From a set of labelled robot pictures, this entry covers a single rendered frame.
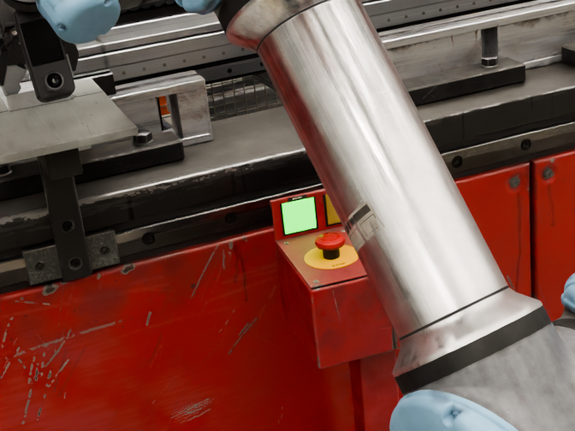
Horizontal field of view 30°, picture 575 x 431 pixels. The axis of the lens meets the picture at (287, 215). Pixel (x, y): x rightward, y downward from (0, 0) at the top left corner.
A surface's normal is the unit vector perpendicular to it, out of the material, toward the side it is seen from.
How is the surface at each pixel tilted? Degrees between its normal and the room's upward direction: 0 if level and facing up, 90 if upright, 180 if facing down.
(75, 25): 129
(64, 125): 0
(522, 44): 90
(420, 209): 56
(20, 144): 0
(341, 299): 90
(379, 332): 90
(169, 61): 90
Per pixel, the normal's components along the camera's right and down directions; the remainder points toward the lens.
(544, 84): -0.11, -0.91
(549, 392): 0.33, -0.31
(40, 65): 0.33, -0.04
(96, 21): 0.52, 0.78
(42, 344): 0.37, 0.33
